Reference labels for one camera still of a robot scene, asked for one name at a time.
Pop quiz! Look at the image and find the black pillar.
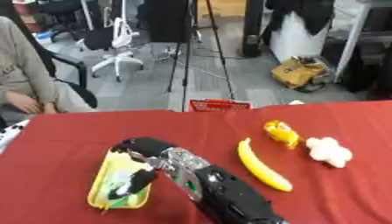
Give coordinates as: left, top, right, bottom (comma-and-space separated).
240, 0, 265, 58

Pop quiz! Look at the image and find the yellow toy banana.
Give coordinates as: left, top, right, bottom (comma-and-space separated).
235, 137, 296, 193

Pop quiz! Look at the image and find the white fluffy soft toy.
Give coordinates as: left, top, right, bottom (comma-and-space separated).
303, 136, 355, 169

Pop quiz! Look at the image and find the yellow bag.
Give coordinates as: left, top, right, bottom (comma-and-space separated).
269, 55, 330, 90

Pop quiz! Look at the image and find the black tripod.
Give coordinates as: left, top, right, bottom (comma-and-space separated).
165, 0, 238, 113

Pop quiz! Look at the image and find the orange peeled toy fruit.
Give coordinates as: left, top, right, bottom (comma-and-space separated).
262, 119, 304, 151

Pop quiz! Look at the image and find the yellow box with green inside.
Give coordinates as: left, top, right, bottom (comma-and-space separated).
86, 147, 155, 212

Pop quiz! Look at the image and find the red printed sign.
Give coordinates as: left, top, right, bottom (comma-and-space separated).
186, 98, 255, 113

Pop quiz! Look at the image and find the person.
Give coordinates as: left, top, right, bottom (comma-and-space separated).
0, 16, 100, 118

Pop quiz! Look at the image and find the white device with black spots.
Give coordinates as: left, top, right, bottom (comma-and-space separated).
0, 118, 31, 154

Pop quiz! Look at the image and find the black chair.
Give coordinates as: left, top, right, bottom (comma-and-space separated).
7, 11, 100, 109

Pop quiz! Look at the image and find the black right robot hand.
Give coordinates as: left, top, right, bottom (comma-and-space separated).
107, 136, 179, 201

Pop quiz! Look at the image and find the white office chair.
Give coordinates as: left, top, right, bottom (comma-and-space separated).
74, 17, 146, 83

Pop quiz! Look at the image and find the person's hand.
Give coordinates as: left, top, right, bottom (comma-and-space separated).
3, 90, 46, 115

